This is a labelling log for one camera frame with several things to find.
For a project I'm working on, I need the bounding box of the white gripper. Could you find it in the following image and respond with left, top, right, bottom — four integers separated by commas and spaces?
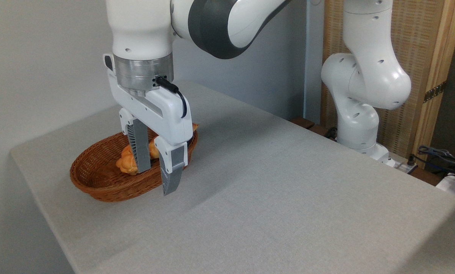
103, 53, 193, 196

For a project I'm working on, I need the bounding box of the brown wicker basket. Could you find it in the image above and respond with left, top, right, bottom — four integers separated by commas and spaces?
70, 126, 198, 202

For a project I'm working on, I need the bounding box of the metal screen hinge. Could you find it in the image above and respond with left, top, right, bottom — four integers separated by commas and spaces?
423, 81, 447, 103

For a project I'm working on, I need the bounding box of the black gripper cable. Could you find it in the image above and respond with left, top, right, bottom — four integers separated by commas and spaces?
156, 77, 188, 119

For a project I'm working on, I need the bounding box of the long braided bread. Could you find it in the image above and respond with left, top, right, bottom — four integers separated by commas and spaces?
148, 123, 199, 159

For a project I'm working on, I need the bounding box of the wooden woven folding screen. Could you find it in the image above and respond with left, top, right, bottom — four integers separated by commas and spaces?
321, 0, 455, 162

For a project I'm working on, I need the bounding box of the round bread roll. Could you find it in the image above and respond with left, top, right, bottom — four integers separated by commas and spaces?
116, 145, 139, 175

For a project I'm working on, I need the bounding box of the blue black cable bundle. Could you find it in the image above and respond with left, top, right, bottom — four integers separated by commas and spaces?
413, 145, 455, 180

